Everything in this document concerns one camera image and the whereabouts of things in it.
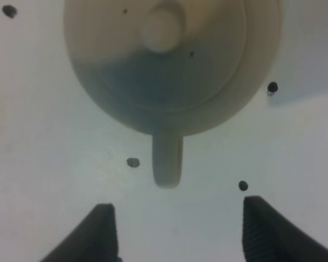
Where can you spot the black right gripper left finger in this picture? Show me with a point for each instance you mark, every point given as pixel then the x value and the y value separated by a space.
pixel 94 239

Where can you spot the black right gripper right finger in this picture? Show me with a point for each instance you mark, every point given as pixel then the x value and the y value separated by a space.
pixel 269 236

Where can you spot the beige teapot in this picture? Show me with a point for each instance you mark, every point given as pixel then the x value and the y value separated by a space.
pixel 157 66

